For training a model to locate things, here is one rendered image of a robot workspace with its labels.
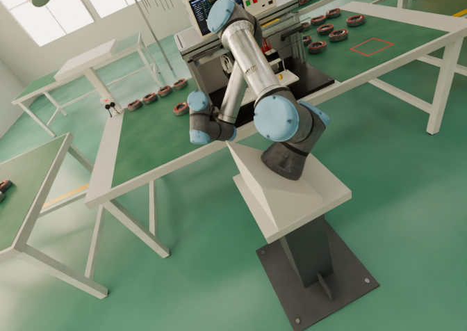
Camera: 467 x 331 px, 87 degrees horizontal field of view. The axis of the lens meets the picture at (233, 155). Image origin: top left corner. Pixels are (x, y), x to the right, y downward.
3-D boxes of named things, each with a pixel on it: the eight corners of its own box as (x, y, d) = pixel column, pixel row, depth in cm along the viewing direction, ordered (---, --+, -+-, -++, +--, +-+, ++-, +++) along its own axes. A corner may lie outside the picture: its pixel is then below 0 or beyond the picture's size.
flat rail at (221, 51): (297, 20, 135) (295, 14, 133) (193, 68, 135) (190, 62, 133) (295, 19, 136) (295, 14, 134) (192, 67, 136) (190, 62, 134)
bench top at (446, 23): (478, 30, 127) (481, 20, 124) (89, 209, 128) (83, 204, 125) (353, 7, 205) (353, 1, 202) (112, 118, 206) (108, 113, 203)
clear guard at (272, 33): (317, 32, 116) (316, 18, 112) (271, 53, 116) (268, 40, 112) (288, 21, 141) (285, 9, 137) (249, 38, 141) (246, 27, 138)
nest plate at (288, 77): (299, 79, 137) (299, 77, 137) (274, 90, 137) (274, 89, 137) (287, 71, 149) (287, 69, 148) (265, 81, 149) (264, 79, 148)
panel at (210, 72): (295, 53, 162) (285, 4, 143) (203, 96, 163) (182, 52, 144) (293, 53, 163) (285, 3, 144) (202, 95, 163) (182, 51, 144)
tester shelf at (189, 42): (299, 6, 132) (298, -4, 129) (183, 60, 132) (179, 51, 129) (268, -2, 166) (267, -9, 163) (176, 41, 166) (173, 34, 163)
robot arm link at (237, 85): (255, 26, 102) (219, 137, 113) (238, 13, 94) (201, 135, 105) (277, 27, 95) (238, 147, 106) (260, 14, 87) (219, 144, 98)
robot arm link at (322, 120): (316, 154, 84) (339, 118, 80) (297, 151, 74) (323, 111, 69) (290, 135, 91) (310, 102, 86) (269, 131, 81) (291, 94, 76)
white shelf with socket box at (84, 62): (151, 112, 176) (109, 51, 147) (103, 135, 176) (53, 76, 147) (150, 94, 203) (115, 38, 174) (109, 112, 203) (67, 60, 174)
